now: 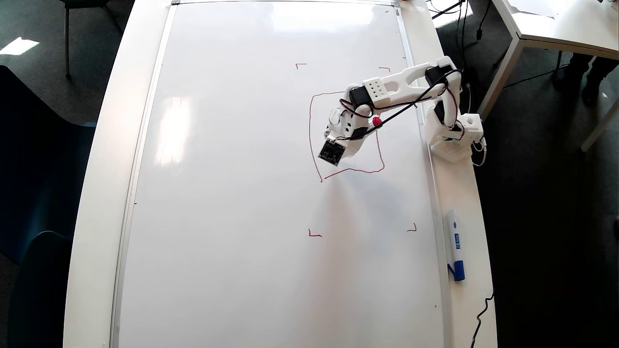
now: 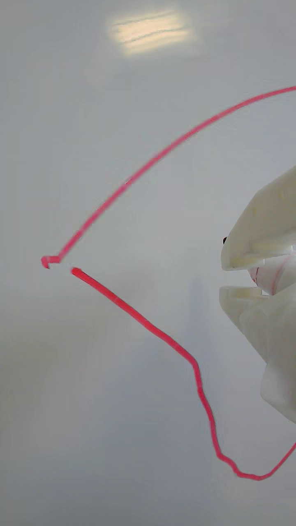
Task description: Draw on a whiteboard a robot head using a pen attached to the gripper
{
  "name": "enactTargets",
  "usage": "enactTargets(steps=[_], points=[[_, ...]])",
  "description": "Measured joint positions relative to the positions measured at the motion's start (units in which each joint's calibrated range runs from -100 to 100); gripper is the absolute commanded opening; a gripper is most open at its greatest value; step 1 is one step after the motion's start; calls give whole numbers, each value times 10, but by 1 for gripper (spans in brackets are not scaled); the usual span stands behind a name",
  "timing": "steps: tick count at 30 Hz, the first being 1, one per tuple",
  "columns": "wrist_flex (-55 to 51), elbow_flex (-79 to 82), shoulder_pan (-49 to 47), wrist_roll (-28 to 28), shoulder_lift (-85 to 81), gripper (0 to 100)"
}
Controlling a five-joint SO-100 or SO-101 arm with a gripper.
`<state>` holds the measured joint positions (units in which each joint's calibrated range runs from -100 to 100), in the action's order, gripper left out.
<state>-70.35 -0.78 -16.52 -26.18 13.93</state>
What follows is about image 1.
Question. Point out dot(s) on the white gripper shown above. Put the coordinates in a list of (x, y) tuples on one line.
[(329, 131)]

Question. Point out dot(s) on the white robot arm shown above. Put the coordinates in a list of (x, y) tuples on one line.
[(406, 79)]

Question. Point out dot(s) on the blue and white marker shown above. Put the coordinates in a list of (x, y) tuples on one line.
[(455, 241)]

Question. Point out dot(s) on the white side table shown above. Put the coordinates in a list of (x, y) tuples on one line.
[(570, 24)]

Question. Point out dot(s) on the dark chair with metal legs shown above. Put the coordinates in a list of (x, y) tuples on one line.
[(87, 2)]

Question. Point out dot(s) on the large dark blue chair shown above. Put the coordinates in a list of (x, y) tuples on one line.
[(38, 169)]

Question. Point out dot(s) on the black wrist camera board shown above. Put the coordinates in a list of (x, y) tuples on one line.
[(331, 152)]

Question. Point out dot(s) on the white honeycomb base mount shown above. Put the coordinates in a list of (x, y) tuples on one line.
[(452, 152)]

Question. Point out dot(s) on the white whiteboard with metal frame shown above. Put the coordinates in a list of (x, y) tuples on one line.
[(242, 241)]

